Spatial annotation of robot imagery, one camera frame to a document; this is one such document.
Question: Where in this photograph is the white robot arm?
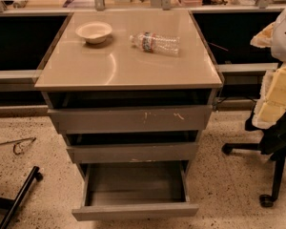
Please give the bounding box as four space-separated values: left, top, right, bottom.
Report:
250 8 286 129

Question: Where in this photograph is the grey bottom drawer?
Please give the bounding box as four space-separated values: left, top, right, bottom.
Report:
72 161 198 221

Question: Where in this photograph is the white bowl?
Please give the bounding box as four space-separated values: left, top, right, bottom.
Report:
75 21 112 44

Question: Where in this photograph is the thin cable on floor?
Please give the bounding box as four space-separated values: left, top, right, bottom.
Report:
0 136 37 156

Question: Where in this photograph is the grey drawer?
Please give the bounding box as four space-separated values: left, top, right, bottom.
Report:
49 105 212 134
72 161 198 221
66 131 198 163

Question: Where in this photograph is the black chair base leg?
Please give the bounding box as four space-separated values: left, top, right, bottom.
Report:
0 166 43 229

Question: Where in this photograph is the grey middle drawer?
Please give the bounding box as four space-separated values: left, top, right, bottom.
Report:
66 131 198 163

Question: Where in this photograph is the clear plastic water bottle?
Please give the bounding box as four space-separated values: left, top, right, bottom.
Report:
130 31 179 56

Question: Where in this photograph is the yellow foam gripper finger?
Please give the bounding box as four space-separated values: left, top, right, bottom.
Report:
252 64 286 129
250 23 275 48

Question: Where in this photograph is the grey drawer cabinet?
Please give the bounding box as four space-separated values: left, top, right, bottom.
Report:
33 9 224 221

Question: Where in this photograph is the black office chair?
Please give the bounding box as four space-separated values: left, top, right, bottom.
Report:
221 112 286 207

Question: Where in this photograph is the grey top drawer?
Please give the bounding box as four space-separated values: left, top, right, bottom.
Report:
49 105 212 134

